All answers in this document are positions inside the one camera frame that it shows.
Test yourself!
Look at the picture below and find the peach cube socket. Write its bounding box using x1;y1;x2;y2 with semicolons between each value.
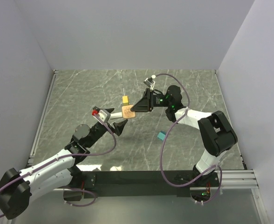
122;105;136;119

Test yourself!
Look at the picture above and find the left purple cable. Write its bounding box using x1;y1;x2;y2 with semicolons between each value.
0;116;118;219

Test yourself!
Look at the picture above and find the yellow plug adapter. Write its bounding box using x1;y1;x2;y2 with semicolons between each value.
122;95;130;106

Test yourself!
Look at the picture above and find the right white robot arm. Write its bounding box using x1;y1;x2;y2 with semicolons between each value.
130;85;238;186

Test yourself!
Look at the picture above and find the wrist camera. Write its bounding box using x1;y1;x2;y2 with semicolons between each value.
144;75;156;90
92;106;111;123

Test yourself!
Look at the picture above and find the teal plug adapter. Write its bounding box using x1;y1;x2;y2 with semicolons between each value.
157;131;166;141

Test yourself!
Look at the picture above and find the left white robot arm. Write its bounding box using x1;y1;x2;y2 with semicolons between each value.
0;107;128;220

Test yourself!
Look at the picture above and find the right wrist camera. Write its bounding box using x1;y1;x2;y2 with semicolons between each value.
144;75;156;90

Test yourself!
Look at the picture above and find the black base bar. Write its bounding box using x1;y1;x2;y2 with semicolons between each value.
63;170;212;203

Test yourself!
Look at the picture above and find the white usb charger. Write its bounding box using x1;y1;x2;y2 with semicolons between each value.
110;112;123;119

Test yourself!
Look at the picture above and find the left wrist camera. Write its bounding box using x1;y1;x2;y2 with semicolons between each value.
92;106;111;123

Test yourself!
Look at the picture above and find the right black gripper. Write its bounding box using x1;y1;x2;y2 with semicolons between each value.
130;88;172;113

